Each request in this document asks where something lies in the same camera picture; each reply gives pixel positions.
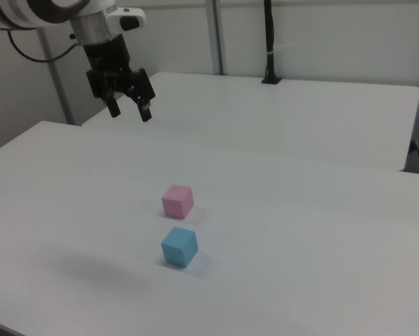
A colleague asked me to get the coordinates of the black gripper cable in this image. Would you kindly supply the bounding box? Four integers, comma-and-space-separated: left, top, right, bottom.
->
6, 29, 80, 64

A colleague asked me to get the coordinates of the blue cube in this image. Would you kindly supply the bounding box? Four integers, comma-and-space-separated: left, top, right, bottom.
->
160, 225, 199, 269

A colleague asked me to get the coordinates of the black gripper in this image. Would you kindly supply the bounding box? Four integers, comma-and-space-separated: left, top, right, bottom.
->
81, 33, 157, 123

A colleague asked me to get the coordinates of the pink cube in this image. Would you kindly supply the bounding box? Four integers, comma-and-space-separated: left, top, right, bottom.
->
161, 184, 194, 220

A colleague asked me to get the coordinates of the grey metal frame post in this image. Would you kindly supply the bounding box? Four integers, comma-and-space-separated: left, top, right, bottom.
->
204, 0, 228, 76
36, 27, 76, 126

